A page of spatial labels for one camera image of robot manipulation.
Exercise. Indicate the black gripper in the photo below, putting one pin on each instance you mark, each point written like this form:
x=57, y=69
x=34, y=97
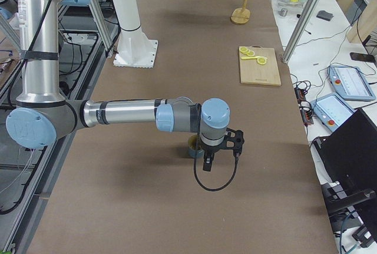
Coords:
x=211, y=149

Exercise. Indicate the teal cup yellow inside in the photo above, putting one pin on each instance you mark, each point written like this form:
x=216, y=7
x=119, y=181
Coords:
x=192, y=148

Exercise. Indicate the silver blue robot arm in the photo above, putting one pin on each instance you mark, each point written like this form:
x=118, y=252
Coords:
x=43, y=114

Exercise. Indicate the wooden cup storage rack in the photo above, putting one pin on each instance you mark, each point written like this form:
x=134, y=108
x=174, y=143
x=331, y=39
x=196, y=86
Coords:
x=241, y=16

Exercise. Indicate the small metal cup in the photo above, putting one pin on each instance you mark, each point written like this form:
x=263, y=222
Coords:
x=283, y=12

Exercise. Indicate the wooden cutting board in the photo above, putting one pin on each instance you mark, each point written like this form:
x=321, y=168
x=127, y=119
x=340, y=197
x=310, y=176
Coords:
x=253, y=73

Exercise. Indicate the yellow toy knife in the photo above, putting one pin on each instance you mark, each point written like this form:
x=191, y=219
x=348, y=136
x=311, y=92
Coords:
x=249, y=58

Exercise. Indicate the black power strip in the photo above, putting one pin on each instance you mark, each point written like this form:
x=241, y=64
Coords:
x=305, y=107

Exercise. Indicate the lemon slice toy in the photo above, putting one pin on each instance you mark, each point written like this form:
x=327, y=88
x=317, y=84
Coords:
x=261, y=60
x=244, y=50
x=250, y=53

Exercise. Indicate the blue teach pendant near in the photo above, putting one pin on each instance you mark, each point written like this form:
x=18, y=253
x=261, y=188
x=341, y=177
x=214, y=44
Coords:
x=332, y=110

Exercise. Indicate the blue teach pendant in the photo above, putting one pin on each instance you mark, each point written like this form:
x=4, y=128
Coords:
x=332, y=110
x=350, y=83

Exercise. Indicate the black monitor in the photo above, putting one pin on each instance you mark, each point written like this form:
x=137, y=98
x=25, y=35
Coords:
x=349, y=157

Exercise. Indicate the blue teach pendant far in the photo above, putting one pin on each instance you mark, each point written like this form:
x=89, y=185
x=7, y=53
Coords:
x=350, y=83

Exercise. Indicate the black smartphone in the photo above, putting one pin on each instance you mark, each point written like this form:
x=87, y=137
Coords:
x=362, y=57

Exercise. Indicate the grey pad on table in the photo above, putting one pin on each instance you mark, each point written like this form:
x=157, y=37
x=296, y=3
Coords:
x=324, y=15

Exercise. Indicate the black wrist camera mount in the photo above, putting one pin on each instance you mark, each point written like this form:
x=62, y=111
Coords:
x=233, y=140

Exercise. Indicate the white camera pole base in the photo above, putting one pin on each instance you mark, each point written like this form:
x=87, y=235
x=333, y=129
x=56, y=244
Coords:
x=134, y=49

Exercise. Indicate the aluminium frame post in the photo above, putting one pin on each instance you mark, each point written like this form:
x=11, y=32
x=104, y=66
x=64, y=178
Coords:
x=299, y=29

